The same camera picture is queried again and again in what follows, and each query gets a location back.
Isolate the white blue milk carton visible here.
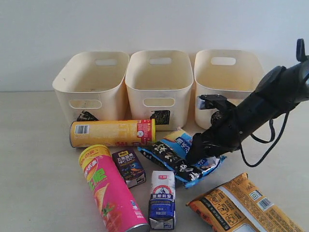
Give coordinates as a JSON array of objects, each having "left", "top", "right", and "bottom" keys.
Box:
[{"left": 148, "top": 171, "right": 176, "bottom": 230}]

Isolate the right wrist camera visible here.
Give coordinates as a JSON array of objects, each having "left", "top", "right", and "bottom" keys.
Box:
[{"left": 197, "top": 94, "right": 227, "bottom": 110}]

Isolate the orange snack bag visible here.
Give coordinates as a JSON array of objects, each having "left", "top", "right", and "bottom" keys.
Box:
[{"left": 187, "top": 173, "right": 303, "bottom": 232}]

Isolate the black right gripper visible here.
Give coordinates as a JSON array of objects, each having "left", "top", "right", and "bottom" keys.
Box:
[{"left": 185, "top": 106, "right": 241, "bottom": 164}]

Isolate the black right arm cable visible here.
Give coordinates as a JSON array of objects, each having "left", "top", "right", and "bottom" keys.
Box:
[{"left": 240, "top": 38, "right": 309, "bottom": 167}]

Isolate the yellow chips can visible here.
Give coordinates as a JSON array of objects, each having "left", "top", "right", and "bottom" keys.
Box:
[{"left": 70, "top": 119, "right": 155, "bottom": 148}]

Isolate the cream bin with square mark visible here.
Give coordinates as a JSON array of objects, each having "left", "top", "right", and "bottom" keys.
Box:
[{"left": 125, "top": 50, "right": 194, "bottom": 131}]

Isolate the purple juice carton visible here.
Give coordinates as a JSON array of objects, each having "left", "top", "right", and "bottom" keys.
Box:
[{"left": 112, "top": 148, "right": 146, "bottom": 188}]

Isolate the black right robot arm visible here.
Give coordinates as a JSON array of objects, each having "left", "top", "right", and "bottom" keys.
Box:
[{"left": 185, "top": 58, "right": 309, "bottom": 164}]

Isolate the blue black snack bag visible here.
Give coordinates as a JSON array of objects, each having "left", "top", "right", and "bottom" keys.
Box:
[{"left": 138, "top": 128, "right": 226, "bottom": 189}]

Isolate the cream bin with triangle mark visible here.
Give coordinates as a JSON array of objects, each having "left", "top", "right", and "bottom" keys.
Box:
[{"left": 52, "top": 51, "right": 130, "bottom": 124}]

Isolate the cream bin with circle mark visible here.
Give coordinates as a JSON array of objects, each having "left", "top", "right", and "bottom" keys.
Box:
[{"left": 194, "top": 49, "right": 266, "bottom": 130}]

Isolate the pink Lay's chips can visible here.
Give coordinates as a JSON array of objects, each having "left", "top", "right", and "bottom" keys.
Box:
[{"left": 79, "top": 145, "right": 150, "bottom": 232}]

